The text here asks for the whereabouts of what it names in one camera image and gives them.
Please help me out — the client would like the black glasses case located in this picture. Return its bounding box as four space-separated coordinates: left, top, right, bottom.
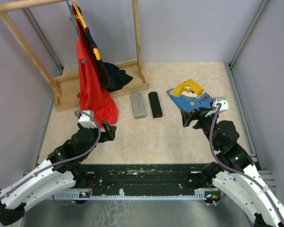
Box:
148 92 163 118

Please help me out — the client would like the red garment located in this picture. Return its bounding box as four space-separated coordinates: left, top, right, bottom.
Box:
72 6 118 124

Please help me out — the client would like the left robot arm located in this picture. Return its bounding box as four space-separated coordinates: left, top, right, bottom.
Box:
0 121 117 226

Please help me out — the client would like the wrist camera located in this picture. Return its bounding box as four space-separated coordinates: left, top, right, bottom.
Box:
75 110 97 129
211 97 229 112

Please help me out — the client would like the wooden clothes rack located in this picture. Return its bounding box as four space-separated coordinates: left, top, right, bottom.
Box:
0 0 149 112

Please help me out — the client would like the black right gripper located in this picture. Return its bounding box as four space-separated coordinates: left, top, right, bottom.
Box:
181 106 221 150

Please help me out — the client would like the yellow clothes hanger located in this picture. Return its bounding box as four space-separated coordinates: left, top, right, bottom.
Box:
72 0 101 61

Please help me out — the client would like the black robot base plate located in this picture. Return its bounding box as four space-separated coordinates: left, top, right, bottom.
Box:
52 162 223 197

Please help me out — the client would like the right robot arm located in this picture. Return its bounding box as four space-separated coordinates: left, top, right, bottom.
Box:
181 107 284 227

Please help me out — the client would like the black hanging garment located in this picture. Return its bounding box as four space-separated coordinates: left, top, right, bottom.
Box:
88 42 133 92

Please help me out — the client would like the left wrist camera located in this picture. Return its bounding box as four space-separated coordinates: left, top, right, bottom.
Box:
75 110 97 129

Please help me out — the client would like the blue yellow folded cloth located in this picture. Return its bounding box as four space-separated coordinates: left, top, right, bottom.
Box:
167 79 212 112

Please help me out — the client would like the purple cable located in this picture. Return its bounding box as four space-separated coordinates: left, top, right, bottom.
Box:
208 103 284 227
0 110 101 215

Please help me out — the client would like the grey glasses case green lining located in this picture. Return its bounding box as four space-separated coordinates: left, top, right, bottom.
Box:
131 93 146 119

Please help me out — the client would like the grey red clothes hanger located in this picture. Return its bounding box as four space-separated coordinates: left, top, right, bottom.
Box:
66 0 79 41

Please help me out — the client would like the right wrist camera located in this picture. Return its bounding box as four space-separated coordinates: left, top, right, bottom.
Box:
211 97 229 112

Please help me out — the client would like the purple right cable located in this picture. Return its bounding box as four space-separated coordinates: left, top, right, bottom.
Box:
208 103 284 227

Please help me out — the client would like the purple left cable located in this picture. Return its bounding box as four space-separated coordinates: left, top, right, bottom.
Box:
0 110 101 215

